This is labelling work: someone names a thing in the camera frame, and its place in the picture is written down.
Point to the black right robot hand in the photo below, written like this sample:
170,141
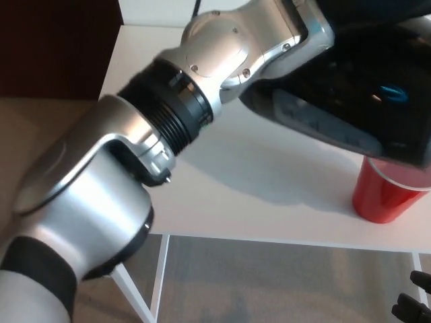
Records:
409,307

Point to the black electric kettle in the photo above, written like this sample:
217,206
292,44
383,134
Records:
370,60

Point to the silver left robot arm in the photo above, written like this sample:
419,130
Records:
84,202

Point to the red plastic cup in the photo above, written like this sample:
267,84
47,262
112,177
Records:
380,202

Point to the white table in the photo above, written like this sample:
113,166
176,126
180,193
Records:
269,215

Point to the dark red-brown cabinet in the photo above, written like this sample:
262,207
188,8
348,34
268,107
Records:
50,43

